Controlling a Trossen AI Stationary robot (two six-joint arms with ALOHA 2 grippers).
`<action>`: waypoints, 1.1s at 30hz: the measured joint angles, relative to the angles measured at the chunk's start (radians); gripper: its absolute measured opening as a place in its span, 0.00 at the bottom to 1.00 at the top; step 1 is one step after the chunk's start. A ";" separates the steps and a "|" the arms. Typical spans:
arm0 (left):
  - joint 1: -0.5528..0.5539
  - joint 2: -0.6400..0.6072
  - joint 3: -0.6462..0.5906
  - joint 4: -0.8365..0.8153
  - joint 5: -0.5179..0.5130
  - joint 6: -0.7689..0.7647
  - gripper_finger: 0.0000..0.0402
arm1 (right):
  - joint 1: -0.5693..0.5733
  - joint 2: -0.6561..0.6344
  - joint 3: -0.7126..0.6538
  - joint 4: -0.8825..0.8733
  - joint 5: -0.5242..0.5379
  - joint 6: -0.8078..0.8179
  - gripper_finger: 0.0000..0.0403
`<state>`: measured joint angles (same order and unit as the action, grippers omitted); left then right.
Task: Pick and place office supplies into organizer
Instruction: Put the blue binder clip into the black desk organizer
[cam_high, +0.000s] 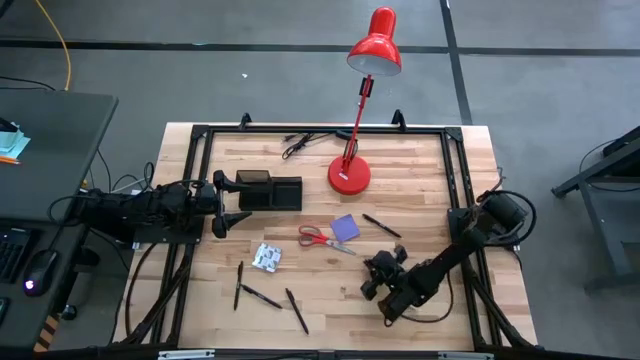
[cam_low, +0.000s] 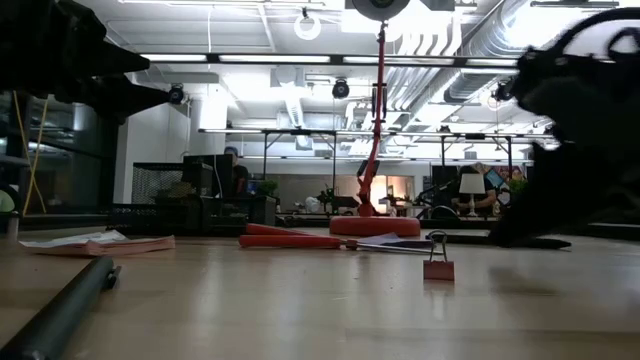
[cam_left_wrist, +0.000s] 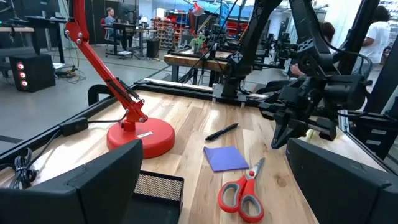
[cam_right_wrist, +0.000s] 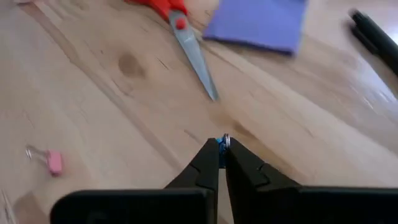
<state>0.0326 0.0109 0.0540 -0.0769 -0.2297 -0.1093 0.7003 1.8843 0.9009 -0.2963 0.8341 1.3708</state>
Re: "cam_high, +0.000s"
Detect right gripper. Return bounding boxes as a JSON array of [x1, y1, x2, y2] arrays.
[[360, 244, 409, 302]]

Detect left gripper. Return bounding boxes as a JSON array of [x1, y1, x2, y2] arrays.
[[192, 169, 253, 239]]

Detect black pen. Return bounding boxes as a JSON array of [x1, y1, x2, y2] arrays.
[[240, 283, 284, 310], [233, 260, 245, 312], [361, 213, 403, 239], [284, 287, 310, 336]]

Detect purple sticky note pad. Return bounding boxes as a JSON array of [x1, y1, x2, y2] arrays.
[[329, 213, 362, 244]]

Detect red-handled scissors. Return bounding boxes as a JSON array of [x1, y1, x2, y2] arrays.
[[298, 224, 357, 257]]

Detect patterned square note pad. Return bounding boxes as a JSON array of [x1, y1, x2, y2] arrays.
[[251, 242, 283, 274]]

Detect black mesh desk organizer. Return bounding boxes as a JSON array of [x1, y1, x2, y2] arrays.
[[235, 169, 304, 212]]

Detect red desk lamp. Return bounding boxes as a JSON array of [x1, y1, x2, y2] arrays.
[[327, 5, 404, 196]]

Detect dark grey side desk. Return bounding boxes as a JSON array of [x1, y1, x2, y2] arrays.
[[0, 88, 120, 351]]

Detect black computer mouse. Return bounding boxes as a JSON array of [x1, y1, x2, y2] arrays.
[[22, 249, 60, 299]]

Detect black keyboard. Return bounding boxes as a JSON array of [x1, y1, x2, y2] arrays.
[[0, 227, 32, 284]]

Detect hazard-striped desk foot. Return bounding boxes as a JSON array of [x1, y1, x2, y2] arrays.
[[33, 313, 60, 354]]

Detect stack of paper notes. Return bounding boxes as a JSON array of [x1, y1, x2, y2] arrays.
[[0, 117, 32, 160]]

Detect grey metal workbench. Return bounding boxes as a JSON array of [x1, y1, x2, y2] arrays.
[[550, 124, 640, 294]]

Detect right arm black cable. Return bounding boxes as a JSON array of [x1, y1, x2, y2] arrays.
[[382, 269, 455, 327]]

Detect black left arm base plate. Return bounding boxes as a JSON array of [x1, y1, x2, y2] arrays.
[[132, 214, 206, 246]]

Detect black aluminium table frame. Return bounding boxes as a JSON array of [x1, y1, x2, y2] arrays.
[[112, 122, 539, 351]]

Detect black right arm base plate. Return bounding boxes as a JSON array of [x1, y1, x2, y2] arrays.
[[447, 207, 521, 251]]

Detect black lamp power cable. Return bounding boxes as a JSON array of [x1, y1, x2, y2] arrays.
[[280, 129, 354, 161]]

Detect silver metal bracket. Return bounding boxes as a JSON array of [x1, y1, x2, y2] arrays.
[[437, 351, 494, 360], [157, 349, 216, 360]]

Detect black hanging cable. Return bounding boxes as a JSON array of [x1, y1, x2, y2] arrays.
[[123, 242, 159, 337]]

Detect yellow cable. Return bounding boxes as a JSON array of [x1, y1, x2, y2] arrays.
[[33, 0, 73, 92]]

